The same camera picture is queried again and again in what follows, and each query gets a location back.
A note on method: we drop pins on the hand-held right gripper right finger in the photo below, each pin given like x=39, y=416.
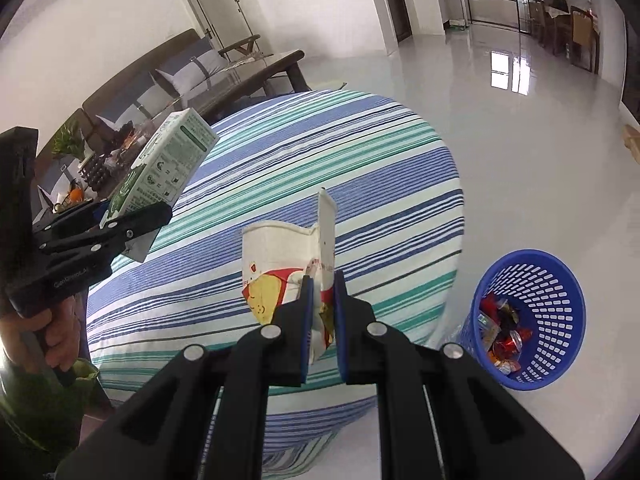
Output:
x=340, y=330

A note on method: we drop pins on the dark entrance door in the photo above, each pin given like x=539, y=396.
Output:
x=397, y=5

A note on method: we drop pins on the wooden dining chair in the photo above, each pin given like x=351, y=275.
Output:
x=536, y=15
x=584, y=35

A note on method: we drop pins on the white room door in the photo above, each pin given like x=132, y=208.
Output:
x=220, y=0

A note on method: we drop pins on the potted plant in dark pot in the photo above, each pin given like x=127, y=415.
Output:
x=95, y=172

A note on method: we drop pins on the low wooden stool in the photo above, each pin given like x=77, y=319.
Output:
x=632, y=142

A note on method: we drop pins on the person's left hand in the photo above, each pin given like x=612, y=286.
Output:
x=62, y=335

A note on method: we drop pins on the red drink can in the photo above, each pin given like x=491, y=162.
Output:
x=509, y=344

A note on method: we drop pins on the glass snack tray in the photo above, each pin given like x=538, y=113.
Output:
x=125, y=145

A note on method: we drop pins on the striped tablecloth on round table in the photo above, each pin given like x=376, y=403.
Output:
x=325, y=160

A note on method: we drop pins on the grey blue cushion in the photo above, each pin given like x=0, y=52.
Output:
x=135, y=102
x=197, y=60

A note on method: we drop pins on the crushed printed paper cup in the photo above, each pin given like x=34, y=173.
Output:
x=272, y=260

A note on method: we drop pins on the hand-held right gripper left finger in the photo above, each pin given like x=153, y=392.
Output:
x=305, y=320

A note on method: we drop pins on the blue plastic waste basket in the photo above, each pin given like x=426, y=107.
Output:
x=550, y=310

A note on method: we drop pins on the red plastic wrapper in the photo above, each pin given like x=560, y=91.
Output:
x=492, y=304

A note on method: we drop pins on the white green milk carton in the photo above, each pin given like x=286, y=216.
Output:
x=165, y=160

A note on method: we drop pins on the white kitchen counter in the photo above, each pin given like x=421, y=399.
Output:
x=492, y=7

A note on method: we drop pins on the brown sofa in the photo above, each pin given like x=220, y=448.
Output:
x=165, y=47

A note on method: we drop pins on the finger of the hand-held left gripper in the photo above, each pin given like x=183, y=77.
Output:
x=145, y=220
x=70, y=217

